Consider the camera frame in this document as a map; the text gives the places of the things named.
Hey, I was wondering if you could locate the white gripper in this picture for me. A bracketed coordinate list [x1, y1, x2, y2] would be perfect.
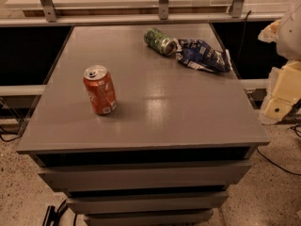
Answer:
[258, 19, 301, 124]

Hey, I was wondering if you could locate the blue chip bag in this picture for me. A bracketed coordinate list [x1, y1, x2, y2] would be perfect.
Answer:
[176, 39, 231, 73]

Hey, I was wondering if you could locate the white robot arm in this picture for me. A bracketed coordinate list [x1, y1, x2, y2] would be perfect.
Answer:
[258, 0, 301, 124]

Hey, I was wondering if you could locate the green soda can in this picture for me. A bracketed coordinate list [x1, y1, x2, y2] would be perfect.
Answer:
[144, 27, 177, 57]

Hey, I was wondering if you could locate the red coke can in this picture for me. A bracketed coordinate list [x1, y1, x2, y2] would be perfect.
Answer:
[83, 65, 117, 116]

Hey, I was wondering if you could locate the middle grey drawer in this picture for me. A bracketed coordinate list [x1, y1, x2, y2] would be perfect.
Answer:
[67, 191, 229, 215]

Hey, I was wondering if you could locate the grey drawer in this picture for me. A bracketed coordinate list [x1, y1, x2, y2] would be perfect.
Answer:
[67, 191, 229, 215]
[39, 160, 251, 192]
[84, 209, 213, 226]

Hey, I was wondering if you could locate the top grey drawer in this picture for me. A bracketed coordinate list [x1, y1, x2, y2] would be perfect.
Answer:
[39, 160, 251, 192]

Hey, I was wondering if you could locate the bottom grey drawer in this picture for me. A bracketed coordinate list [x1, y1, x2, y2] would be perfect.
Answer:
[84, 209, 213, 226]

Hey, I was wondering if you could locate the black device on floor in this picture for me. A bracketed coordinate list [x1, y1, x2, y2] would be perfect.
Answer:
[42, 200, 69, 226]

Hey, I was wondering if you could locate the black cable on floor right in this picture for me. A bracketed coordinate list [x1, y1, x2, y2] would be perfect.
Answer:
[256, 147, 301, 177]

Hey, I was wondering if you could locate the black cable on floor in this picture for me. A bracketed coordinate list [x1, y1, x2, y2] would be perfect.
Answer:
[256, 147, 301, 177]
[0, 98, 24, 143]

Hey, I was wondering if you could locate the hanging black cable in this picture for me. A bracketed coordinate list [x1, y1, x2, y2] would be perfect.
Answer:
[236, 9, 253, 63]

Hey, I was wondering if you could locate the metal railing frame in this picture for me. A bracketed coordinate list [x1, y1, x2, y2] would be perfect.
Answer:
[0, 0, 284, 27]

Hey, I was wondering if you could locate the black cable on floor left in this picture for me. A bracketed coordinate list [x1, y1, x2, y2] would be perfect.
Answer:
[0, 98, 24, 143]

